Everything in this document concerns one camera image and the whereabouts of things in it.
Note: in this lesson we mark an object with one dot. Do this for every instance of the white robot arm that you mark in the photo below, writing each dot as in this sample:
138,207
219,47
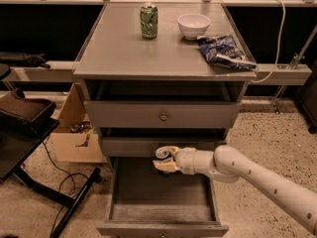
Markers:
227,164

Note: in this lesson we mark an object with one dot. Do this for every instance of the blue pepsi can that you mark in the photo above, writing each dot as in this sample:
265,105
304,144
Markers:
160,157

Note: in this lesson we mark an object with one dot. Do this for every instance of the green soda can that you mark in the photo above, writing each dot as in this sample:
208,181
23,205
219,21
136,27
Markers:
149,20

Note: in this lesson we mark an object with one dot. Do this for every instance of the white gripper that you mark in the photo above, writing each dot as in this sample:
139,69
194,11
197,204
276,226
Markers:
185,161

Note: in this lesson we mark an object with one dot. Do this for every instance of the grey top drawer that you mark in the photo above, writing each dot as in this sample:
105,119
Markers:
144,114

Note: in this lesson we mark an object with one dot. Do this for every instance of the grey middle drawer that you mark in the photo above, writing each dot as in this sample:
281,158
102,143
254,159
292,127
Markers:
124,147

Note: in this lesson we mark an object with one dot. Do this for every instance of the grey drawer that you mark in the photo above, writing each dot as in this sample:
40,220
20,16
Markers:
124,147
143,203
144,114

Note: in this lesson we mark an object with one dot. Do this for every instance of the blue chip bag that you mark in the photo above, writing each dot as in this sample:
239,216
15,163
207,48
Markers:
223,50

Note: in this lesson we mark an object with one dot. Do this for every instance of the grey bottom drawer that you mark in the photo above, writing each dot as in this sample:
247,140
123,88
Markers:
143,203

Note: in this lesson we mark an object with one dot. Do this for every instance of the black chair stand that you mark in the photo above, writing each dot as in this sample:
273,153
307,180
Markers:
24,124

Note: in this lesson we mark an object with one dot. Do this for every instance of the grey drawer cabinet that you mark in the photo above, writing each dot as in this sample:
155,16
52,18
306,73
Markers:
119,65

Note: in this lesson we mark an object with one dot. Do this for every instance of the grey metal rail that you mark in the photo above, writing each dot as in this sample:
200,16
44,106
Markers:
61,71

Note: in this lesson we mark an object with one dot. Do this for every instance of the cardboard box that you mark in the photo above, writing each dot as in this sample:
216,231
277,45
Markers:
75,139

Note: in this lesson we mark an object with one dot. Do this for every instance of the white bowl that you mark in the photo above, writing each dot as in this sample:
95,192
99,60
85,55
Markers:
192,25

